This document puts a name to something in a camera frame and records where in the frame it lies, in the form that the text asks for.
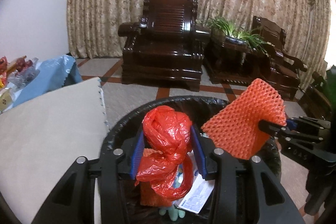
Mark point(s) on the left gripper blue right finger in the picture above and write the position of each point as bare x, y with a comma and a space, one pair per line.
245, 191

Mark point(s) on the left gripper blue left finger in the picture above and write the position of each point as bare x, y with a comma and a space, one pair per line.
72, 198

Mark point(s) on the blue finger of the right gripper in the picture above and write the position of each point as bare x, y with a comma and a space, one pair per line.
270, 128
306, 123

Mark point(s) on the white blue medicine box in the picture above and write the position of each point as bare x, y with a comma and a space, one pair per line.
198, 195

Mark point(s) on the green rubber glove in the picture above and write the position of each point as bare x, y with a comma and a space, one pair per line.
173, 212

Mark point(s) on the red plastic bag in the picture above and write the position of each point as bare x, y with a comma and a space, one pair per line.
169, 169

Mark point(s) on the black lined trash bin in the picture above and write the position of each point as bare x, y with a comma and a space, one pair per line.
199, 109

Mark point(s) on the dark wooden armchair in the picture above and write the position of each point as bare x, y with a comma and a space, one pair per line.
278, 68
166, 45

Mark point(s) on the grey table cloth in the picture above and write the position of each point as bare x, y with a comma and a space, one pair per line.
42, 137

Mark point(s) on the dark wooden side table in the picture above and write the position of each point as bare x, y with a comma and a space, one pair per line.
230, 63

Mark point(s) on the green potted plant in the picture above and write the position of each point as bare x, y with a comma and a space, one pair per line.
226, 36

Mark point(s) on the gold tissue box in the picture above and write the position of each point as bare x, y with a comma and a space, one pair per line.
5, 99

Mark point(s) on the blue table cloth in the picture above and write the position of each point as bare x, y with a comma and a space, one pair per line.
54, 74

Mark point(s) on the glass fruit bowl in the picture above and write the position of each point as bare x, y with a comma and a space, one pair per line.
23, 78

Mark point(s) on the red apples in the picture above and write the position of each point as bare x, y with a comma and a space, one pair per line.
22, 64

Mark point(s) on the red snack packets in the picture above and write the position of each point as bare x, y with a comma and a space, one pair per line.
3, 72

